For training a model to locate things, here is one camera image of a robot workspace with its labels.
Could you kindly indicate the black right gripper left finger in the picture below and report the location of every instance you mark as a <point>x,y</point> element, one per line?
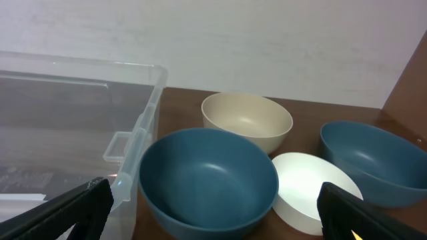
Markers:
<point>83,210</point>

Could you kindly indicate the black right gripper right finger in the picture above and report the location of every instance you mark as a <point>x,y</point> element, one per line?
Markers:
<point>346,217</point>

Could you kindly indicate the small white bowl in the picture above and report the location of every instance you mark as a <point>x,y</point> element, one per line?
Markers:
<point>301,176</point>

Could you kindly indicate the dark blue bowl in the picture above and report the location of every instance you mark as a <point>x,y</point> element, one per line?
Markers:
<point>205,183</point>
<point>389,170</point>

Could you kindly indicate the beige bowl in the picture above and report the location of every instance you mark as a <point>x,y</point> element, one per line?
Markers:
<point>260,120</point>

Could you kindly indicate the clear plastic storage bin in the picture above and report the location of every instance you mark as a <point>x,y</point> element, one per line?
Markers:
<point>66,121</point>

